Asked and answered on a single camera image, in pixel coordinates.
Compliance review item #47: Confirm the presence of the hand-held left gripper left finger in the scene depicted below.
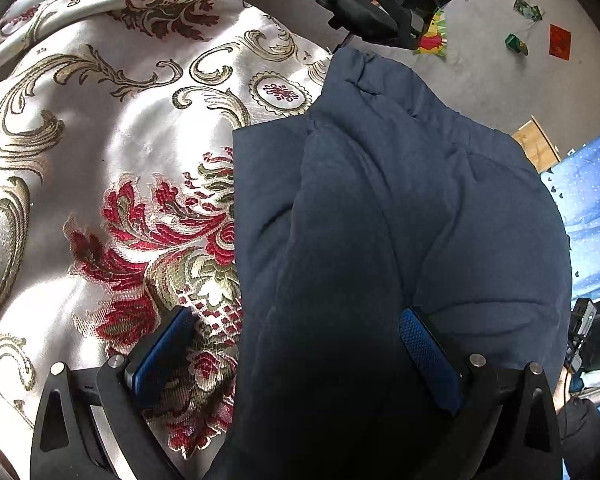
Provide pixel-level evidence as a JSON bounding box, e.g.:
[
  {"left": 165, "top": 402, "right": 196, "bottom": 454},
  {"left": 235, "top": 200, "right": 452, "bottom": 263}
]
[{"left": 29, "top": 305, "right": 197, "bottom": 480}]

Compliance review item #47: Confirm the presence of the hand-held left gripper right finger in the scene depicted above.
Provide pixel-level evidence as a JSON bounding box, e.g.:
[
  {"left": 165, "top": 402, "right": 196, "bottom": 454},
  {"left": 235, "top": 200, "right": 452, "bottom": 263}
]
[{"left": 398, "top": 307, "right": 564, "bottom": 480}]

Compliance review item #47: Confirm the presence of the navy blue garment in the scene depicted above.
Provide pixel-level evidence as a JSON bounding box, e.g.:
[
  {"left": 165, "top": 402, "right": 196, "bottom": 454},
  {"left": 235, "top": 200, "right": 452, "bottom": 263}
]
[{"left": 205, "top": 46, "right": 573, "bottom": 480}]

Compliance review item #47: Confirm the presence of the person's right forearm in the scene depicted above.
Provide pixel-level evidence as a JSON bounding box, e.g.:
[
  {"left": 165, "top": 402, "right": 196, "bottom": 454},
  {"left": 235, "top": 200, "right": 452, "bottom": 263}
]
[{"left": 555, "top": 394, "right": 600, "bottom": 480}]

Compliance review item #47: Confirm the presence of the blue dotted cloth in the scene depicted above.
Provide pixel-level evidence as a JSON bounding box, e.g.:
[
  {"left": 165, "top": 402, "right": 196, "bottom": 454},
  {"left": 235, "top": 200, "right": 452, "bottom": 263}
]
[{"left": 540, "top": 120, "right": 600, "bottom": 306}]

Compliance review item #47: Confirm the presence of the cardboard box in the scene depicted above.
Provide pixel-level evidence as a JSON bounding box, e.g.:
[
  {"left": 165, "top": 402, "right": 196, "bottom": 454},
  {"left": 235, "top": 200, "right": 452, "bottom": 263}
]
[{"left": 511, "top": 116, "right": 561, "bottom": 173}]

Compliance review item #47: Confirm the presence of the floral patterned bedspread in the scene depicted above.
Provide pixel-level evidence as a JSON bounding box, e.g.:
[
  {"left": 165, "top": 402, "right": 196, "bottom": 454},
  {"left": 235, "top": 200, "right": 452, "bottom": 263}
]
[{"left": 0, "top": 0, "right": 333, "bottom": 480}]

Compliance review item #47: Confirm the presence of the red paper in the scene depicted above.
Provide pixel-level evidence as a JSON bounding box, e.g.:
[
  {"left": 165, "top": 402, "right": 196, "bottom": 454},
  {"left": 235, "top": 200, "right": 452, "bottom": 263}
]
[{"left": 548, "top": 23, "right": 572, "bottom": 60}]

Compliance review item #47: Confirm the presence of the yellow cartoon picture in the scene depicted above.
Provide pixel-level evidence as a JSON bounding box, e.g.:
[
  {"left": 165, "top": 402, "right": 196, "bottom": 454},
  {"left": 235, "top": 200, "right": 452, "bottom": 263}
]
[{"left": 414, "top": 7, "right": 449, "bottom": 61}]

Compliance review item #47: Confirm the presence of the green picture card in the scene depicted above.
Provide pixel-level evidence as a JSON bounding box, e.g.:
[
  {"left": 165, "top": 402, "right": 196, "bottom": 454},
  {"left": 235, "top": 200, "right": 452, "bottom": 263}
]
[{"left": 512, "top": 0, "right": 544, "bottom": 22}]

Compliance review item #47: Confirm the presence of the black office chair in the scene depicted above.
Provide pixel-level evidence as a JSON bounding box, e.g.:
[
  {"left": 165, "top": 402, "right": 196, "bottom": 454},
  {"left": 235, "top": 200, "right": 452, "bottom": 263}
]
[{"left": 291, "top": 0, "right": 492, "bottom": 51}]

